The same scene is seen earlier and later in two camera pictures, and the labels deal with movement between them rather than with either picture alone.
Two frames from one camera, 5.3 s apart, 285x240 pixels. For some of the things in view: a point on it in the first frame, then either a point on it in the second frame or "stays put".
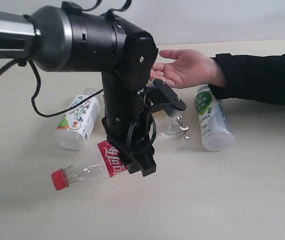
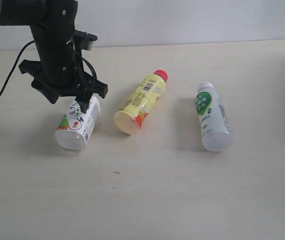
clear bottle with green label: (217, 134) stays put
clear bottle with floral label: (74, 127) stays put
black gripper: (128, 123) → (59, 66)
